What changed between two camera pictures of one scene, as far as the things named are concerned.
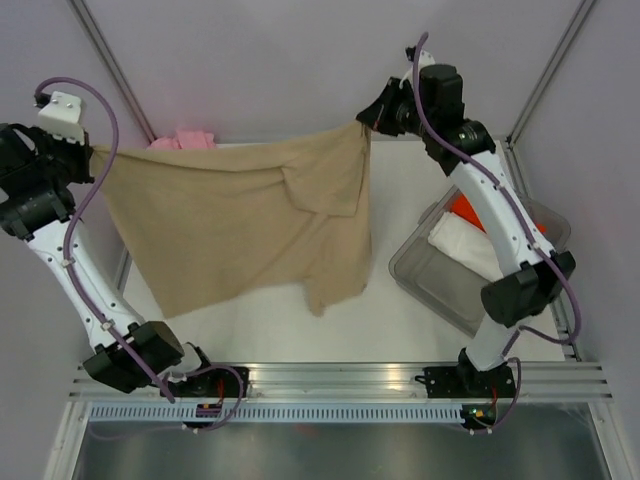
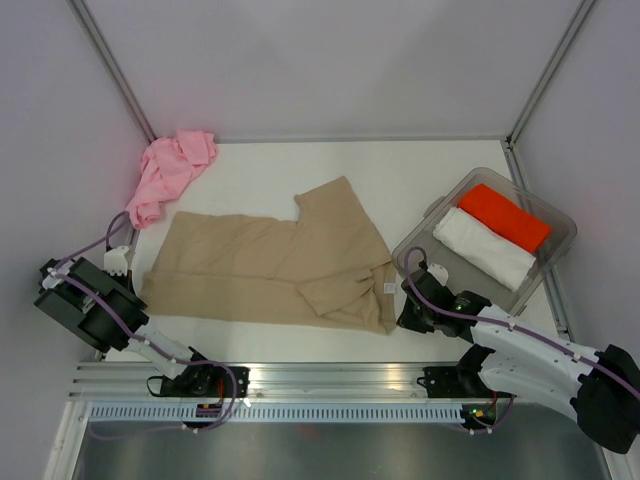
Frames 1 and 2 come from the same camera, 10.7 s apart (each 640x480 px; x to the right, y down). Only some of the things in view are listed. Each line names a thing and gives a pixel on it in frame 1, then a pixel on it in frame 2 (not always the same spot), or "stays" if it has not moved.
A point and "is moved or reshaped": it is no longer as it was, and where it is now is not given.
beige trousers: [210, 225] is moved or reshaped
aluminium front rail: [367, 381] stays
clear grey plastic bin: [446, 284] stays
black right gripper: [378, 115] -> [406, 319]
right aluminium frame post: [581, 10] stays
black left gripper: [84, 153] -> [124, 281]
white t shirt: [465, 244] stays
